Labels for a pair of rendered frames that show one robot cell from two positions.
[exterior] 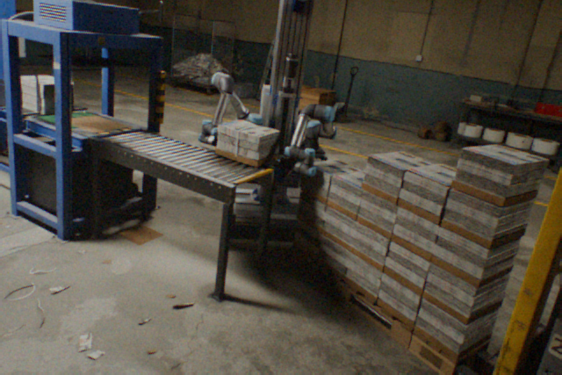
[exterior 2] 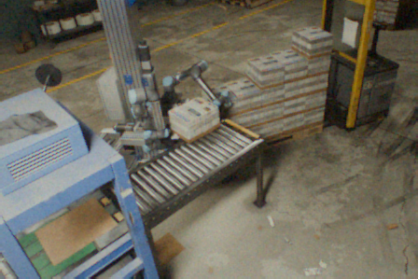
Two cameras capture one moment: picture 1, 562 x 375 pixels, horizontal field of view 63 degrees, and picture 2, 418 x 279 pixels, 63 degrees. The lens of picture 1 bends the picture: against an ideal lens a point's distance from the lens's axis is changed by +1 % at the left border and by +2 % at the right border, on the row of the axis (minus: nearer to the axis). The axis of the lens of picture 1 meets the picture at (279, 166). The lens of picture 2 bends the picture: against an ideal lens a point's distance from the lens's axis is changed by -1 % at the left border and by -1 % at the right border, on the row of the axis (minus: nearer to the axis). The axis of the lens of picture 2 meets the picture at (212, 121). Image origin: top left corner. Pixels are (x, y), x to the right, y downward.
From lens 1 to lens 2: 350 cm
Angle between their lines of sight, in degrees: 62
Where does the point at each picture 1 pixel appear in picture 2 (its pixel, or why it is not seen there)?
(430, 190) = (299, 66)
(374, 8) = not seen: outside the picture
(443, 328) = (315, 116)
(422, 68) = not seen: outside the picture
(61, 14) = (59, 150)
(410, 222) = (292, 87)
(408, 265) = (296, 105)
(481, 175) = (320, 47)
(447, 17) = not seen: outside the picture
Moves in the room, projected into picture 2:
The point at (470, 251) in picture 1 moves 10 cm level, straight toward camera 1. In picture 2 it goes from (321, 79) to (328, 81)
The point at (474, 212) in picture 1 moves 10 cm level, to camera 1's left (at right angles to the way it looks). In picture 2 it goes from (321, 62) to (320, 66)
